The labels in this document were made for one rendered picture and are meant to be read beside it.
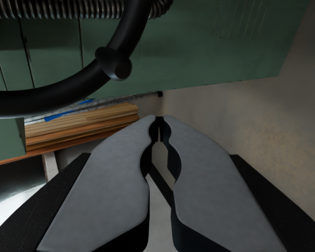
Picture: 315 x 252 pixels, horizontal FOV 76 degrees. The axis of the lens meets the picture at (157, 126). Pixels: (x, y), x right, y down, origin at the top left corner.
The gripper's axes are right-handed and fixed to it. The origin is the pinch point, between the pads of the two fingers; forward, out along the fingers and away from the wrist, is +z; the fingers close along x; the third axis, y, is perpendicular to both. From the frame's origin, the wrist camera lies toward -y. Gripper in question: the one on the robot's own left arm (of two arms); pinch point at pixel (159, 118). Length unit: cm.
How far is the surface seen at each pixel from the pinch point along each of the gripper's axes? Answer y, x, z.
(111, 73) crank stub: -0.4, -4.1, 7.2
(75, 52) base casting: 2.3, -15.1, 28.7
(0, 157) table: 20.8, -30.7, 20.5
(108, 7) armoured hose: -5.2, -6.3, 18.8
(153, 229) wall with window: 128, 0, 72
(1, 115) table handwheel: 3.8, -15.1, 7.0
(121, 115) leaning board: 85, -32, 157
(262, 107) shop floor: 31, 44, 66
